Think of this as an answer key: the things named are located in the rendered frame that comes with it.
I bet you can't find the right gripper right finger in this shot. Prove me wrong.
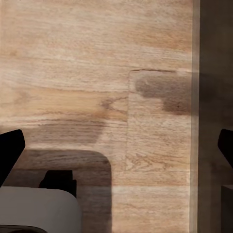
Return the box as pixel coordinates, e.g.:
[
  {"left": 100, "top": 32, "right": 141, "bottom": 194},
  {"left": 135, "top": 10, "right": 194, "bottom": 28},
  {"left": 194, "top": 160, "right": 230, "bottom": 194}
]
[{"left": 217, "top": 129, "right": 233, "bottom": 168}]

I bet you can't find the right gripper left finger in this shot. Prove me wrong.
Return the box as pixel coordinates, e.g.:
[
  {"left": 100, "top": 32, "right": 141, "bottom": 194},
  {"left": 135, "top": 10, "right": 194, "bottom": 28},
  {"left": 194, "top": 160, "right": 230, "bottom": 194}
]
[{"left": 0, "top": 129, "right": 25, "bottom": 186}]

